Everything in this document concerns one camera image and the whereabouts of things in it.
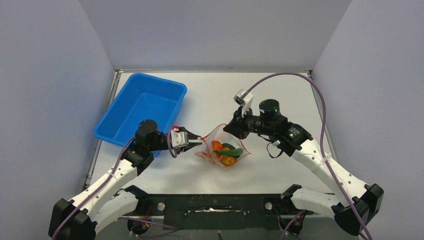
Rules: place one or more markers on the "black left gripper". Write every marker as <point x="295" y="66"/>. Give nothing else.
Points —
<point x="184" y="148"/>

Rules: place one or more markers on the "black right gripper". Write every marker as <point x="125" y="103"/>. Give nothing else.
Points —
<point x="237" y="126"/>

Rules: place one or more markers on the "green toy avocado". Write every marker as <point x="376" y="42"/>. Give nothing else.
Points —
<point x="227" y="146"/>

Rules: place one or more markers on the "green toy chili pepper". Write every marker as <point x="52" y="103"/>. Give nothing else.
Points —
<point x="232" y="152"/>

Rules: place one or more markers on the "orange toy pumpkin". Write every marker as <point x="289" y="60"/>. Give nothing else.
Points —
<point x="217" y="147"/>

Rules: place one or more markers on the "round brown fried ball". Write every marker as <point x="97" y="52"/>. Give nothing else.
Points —
<point x="228" y="161"/>

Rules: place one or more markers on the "blue plastic bin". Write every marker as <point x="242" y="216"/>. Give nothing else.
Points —
<point x="141" y="97"/>

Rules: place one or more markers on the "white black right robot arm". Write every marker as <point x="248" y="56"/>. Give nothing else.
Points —
<point x="352" y="204"/>

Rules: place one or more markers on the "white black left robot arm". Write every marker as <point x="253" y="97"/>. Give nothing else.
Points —
<point x="74" y="219"/>

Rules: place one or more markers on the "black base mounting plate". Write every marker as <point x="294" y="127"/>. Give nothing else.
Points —
<point x="218" y="211"/>

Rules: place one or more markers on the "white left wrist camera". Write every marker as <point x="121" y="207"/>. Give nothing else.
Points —
<point x="179" y="137"/>

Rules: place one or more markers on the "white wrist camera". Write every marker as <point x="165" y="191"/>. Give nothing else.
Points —
<point x="179" y="137"/>
<point x="244" y="99"/>

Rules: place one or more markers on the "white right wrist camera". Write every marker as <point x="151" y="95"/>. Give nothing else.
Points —
<point x="244" y="99"/>

